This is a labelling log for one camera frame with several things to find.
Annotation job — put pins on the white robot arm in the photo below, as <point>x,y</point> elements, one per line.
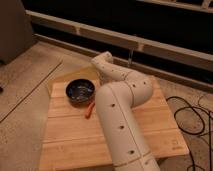
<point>114,102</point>

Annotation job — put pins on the yellow sponge cloth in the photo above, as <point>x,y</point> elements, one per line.
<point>86,73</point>

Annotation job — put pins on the dark blue bowl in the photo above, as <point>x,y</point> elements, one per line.
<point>80,90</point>

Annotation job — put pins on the wooden cutting board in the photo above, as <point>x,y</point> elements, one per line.
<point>72,141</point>

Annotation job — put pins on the grey cabinet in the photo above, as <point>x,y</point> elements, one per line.
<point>16,33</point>

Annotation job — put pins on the white wooden rail frame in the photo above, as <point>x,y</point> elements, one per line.
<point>171,43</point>

